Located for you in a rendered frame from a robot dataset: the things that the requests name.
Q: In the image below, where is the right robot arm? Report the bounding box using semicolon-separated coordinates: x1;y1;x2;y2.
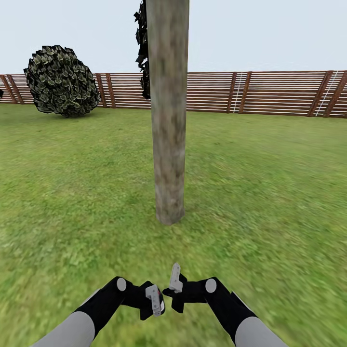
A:
161;263;289;347

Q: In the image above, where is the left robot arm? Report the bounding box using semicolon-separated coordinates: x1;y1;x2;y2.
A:
30;277;161;347

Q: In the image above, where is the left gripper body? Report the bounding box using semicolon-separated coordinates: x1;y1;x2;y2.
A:
131;281;154;320

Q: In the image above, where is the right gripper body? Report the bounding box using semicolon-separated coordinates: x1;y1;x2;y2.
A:
171;273;194;313

